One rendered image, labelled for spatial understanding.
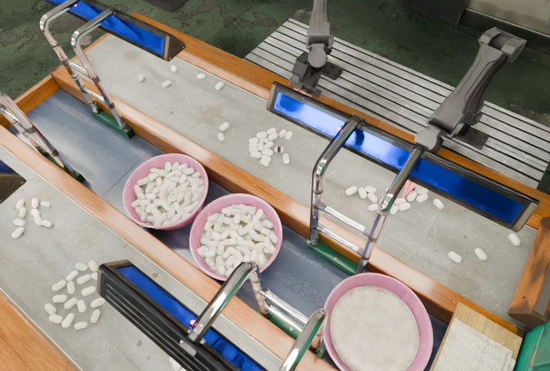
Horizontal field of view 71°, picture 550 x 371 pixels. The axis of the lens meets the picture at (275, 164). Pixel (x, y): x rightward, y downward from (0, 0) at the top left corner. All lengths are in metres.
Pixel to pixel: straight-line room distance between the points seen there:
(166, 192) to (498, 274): 0.99
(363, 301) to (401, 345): 0.13
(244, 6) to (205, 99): 1.86
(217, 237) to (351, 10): 2.38
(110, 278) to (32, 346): 0.48
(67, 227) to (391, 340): 0.98
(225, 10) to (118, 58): 1.61
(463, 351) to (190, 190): 0.86
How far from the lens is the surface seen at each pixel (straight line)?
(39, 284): 1.31
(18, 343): 1.25
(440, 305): 1.11
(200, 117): 1.43
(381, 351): 1.08
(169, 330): 0.72
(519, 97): 2.79
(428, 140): 1.10
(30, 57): 3.41
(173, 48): 1.19
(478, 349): 1.09
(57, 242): 1.34
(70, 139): 1.65
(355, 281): 1.09
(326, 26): 1.30
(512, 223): 0.90
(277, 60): 1.70
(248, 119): 1.38
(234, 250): 1.13
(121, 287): 0.77
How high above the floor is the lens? 1.78
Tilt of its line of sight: 56 degrees down
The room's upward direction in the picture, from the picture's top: 6 degrees counter-clockwise
